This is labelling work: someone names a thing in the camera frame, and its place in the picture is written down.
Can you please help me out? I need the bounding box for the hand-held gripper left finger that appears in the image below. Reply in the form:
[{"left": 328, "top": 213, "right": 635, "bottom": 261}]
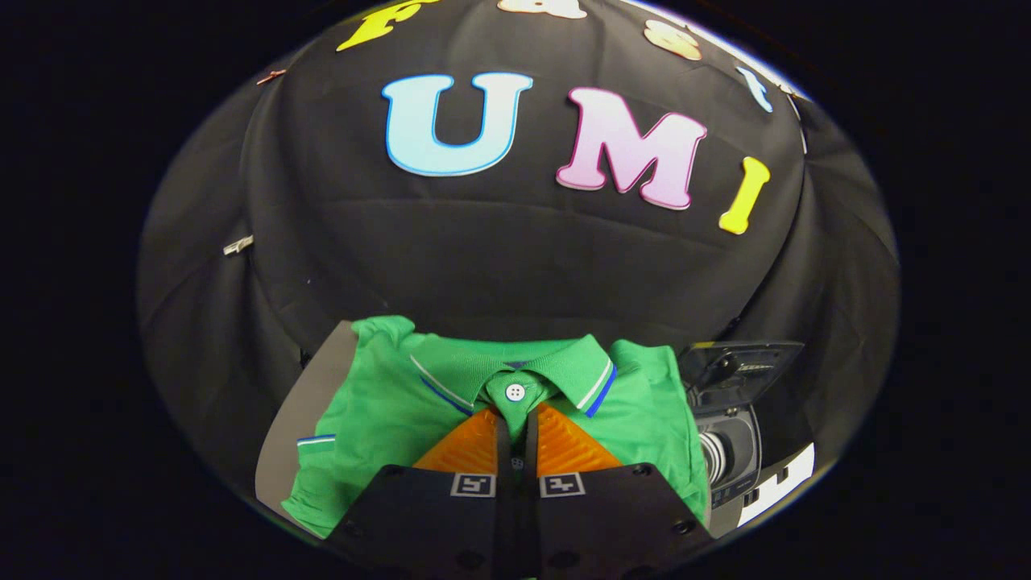
[{"left": 322, "top": 405, "right": 516, "bottom": 580}]

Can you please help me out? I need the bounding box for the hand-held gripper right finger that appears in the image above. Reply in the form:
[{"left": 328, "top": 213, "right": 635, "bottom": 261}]
[{"left": 515, "top": 400, "right": 718, "bottom": 580}]

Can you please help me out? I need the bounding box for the green polo shirt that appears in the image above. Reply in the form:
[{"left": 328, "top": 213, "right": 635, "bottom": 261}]
[{"left": 280, "top": 316, "right": 711, "bottom": 539}]

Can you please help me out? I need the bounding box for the white panel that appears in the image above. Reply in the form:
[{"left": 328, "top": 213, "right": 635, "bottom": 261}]
[{"left": 737, "top": 443, "right": 816, "bottom": 528}]

